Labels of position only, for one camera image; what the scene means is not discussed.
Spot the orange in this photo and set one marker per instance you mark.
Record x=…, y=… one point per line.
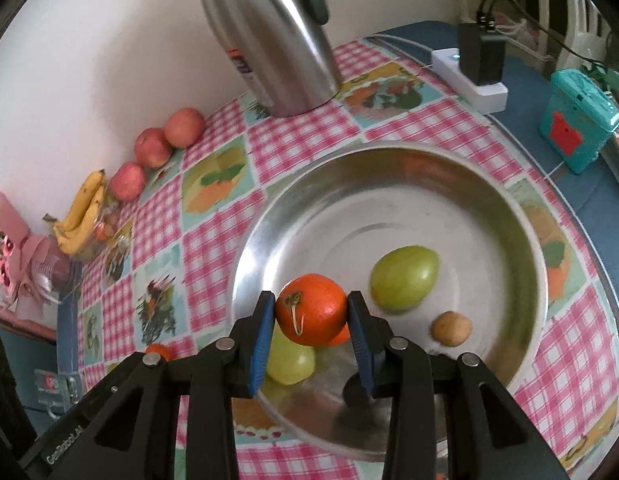
x=157, y=352
x=314, y=307

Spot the red apple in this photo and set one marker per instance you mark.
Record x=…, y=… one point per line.
x=184, y=127
x=152, y=147
x=127, y=182

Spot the pink checkered printed tablecloth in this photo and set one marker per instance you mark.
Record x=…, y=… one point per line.
x=299, y=130

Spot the white plastic chair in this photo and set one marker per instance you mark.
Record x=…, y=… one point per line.
x=582, y=10

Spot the white power strip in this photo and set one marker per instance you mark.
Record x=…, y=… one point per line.
x=484, y=97

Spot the bunch of yellow bananas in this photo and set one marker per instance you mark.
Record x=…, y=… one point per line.
x=79, y=220

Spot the brown walnut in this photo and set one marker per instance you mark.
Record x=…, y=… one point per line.
x=451, y=329

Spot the pink wrapped flower bouquet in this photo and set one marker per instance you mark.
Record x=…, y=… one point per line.
x=19, y=255

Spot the teal box with red label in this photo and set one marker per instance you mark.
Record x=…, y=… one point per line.
x=584, y=110

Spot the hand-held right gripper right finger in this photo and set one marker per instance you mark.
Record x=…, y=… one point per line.
x=362, y=360

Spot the dark plum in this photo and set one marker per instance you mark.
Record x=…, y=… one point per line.
x=352, y=392

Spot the stainless steel kettle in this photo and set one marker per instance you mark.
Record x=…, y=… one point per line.
x=279, y=45

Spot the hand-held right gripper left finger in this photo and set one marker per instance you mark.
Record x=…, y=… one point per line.
x=262, y=345

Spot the large green fruit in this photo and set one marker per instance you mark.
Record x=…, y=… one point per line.
x=402, y=277

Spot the small green fruit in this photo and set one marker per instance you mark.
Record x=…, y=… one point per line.
x=289, y=362

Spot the black power adapter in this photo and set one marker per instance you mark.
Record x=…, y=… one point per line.
x=482, y=55

